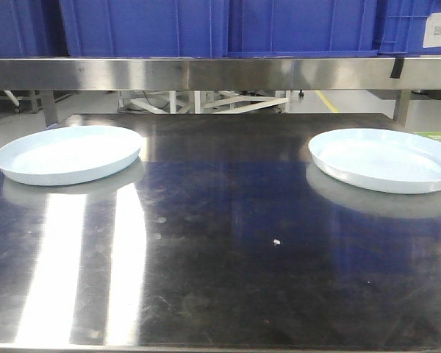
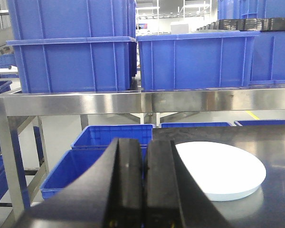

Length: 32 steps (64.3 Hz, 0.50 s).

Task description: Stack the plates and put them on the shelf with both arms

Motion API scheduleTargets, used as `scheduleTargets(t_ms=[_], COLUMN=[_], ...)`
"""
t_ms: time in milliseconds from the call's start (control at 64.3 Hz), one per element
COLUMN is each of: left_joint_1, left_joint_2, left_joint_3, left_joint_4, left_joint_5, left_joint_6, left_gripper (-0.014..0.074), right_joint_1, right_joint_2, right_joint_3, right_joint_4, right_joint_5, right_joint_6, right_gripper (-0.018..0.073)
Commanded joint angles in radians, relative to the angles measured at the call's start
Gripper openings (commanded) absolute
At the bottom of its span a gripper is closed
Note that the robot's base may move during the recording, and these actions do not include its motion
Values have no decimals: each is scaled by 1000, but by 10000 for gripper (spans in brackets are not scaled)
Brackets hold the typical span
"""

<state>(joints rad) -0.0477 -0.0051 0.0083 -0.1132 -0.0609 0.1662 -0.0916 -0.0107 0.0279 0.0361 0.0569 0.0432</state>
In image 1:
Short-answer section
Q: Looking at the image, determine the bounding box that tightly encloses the blue plastic bin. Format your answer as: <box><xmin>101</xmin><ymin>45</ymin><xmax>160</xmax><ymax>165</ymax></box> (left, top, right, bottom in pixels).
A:
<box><xmin>60</xmin><ymin>1</ymin><xmax>377</xmax><ymax>59</ymax></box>
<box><xmin>373</xmin><ymin>1</ymin><xmax>441</xmax><ymax>57</ymax></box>
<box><xmin>0</xmin><ymin>1</ymin><xmax>68</xmax><ymax>58</ymax></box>

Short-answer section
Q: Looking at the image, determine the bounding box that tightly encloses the black tape strip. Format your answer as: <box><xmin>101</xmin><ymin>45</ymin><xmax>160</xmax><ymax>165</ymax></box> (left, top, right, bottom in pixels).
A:
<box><xmin>390</xmin><ymin>57</ymin><xmax>405</xmax><ymax>79</ymax></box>

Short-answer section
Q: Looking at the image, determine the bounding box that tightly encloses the light blue plate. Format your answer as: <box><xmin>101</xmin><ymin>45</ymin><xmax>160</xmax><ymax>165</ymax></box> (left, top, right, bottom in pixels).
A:
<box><xmin>308</xmin><ymin>128</ymin><xmax>441</xmax><ymax>194</ymax></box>
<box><xmin>0</xmin><ymin>125</ymin><xmax>143</xmax><ymax>186</ymax></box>

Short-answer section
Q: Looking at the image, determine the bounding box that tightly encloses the blue plastic bin left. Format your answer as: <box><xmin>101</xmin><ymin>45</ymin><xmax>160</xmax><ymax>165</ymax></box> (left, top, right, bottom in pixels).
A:
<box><xmin>0</xmin><ymin>1</ymin><xmax>68</xmax><ymax>58</ymax></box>

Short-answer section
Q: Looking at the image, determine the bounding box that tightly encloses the green floor sign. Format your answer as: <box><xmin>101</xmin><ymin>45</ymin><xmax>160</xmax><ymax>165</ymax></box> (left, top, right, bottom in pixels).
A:
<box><xmin>413</xmin><ymin>131</ymin><xmax>441</xmax><ymax>151</ymax></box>

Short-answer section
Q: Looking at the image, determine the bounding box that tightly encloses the stainless steel shelf rail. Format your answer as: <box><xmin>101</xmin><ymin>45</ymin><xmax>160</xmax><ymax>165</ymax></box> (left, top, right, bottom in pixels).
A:
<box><xmin>0</xmin><ymin>57</ymin><xmax>441</xmax><ymax>90</ymax></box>

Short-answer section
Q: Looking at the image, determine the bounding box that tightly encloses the white paper label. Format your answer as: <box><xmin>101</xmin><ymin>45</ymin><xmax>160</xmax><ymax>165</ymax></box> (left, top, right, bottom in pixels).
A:
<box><xmin>423</xmin><ymin>13</ymin><xmax>441</xmax><ymax>48</ymax></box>

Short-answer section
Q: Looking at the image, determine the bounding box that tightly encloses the blue plastic bin centre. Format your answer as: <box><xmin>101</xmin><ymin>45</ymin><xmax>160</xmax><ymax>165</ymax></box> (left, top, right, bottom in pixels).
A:
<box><xmin>60</xmin><ymin>1</ymin><xmax>377</xmax><ymax>59</ymax></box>

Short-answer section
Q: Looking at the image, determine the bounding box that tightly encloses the blue plastic bin right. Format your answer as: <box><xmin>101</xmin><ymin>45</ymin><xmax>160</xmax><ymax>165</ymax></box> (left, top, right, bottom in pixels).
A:
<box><xmin>373</xmin><ymin>1</ymin><xmax>441</xmax><ymax>57</ymax></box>

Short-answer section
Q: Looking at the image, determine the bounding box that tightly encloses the white metal frame background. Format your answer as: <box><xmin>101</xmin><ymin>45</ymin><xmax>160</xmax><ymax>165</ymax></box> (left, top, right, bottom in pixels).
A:
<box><xmin>118</xmin><ymin>90</ymin><xmax>292</xmax><ymax>114</ymax></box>

